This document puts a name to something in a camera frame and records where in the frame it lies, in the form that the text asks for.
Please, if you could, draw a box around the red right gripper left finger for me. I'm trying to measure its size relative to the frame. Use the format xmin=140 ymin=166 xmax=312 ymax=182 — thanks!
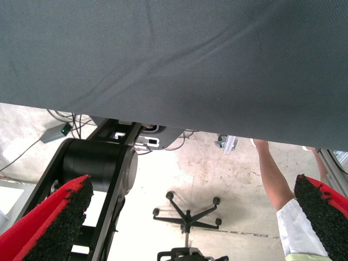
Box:
xmin=0 ymin=175 xmax=95 ymax=261

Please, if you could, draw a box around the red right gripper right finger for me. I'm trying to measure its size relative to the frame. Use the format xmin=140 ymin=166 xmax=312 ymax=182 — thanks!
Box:
xmin=294 ymin=174 xmax=348 ymax=261

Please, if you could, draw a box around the white coat sleeve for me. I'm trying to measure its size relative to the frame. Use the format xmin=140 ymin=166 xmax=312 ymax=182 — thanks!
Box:
xmin=275 ymin=198 xmax=331 ymax=258

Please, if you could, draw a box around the pale yellow garment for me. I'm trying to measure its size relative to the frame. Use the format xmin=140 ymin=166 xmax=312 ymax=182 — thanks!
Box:
xmin=283 ymin=253 xmax=331 ymax=261

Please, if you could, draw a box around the grey power adapter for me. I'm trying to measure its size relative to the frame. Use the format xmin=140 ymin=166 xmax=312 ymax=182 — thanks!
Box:
xmin=40 ymin=122 xmax=73 ymax=144

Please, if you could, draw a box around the black office chair base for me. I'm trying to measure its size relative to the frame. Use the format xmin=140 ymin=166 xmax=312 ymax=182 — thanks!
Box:
xmin=152 ymin=191 xmax=229 ymax=261

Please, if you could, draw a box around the dark grey table cloth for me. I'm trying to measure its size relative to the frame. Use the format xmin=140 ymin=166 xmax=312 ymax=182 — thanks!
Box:
xmin=0 ymin=0 xmax=348 ymax=152

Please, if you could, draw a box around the aluminium frame profile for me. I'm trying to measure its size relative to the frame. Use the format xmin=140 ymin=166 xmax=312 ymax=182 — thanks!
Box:
xmin=318 ymin=148 xmax=348 ymax=197

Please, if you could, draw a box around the thin grey floor cable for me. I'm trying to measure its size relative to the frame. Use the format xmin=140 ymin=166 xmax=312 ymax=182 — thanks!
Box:
xmin=0 ymin=140 xmax=42 ymax=172

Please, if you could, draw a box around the tangled thin black cable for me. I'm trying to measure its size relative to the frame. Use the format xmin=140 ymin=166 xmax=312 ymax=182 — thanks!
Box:
xmin=46 ymin=109 xmax=95 ymax=138

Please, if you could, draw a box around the metal bracket clamp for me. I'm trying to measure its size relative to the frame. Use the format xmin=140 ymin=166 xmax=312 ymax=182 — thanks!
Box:
xmin=213 ymin=134 xmax=239 ymax=156

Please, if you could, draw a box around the grey metal bracket plate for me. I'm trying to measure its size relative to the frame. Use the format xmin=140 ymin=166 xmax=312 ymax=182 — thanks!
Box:
xmin=134 ymin=124 xmax=187 ymax=151

